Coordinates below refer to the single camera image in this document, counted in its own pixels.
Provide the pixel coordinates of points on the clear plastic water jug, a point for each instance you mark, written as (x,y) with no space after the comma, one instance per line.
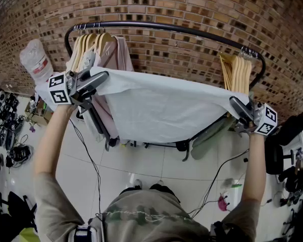
(36,62)

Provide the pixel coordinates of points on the bunch of wooden hangers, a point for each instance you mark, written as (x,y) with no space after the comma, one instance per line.
(238,72)
(87,47)

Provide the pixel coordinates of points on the black office chair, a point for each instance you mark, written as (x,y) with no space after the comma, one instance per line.
(282,140)

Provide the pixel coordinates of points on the pink hanging garment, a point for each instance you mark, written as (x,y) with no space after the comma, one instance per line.
(121,54)

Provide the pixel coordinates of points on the person's olive shirt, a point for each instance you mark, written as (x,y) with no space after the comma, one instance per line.
(151,220)

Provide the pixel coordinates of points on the pink floor object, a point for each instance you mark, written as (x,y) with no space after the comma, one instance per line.
(223,203)

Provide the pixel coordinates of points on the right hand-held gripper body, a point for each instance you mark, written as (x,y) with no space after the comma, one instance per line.
(265,120)

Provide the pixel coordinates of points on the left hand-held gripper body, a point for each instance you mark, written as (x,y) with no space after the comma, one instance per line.
(60,92)

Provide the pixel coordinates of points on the person's black shorts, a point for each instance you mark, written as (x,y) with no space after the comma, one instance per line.
(164,189)

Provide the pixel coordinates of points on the person's right forearm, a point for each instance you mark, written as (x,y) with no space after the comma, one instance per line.
(255,165)

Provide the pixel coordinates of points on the black metal clothes rack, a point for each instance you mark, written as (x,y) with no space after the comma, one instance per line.
(166,26)

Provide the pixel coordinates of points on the person's white shoe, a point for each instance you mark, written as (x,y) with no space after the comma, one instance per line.
(160,182)
(138,183)

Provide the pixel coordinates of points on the person's left forearm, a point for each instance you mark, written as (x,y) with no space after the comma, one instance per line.
(53,140)

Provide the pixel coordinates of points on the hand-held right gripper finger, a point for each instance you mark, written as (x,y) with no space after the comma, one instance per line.
(240,108)

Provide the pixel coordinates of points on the black swivel chair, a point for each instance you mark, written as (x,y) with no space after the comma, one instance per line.
(20,208)

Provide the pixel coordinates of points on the cardboard box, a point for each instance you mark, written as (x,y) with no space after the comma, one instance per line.
(39,116)

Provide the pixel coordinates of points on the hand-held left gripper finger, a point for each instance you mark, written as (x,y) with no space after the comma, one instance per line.
(93,81)

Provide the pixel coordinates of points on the green grey ironing board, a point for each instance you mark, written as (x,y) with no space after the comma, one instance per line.
(209,137)

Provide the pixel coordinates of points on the pile of black equipment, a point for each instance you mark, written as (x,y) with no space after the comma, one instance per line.
(11,127)

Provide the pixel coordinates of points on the white cloth garment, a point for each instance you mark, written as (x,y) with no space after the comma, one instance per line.
(166,105)

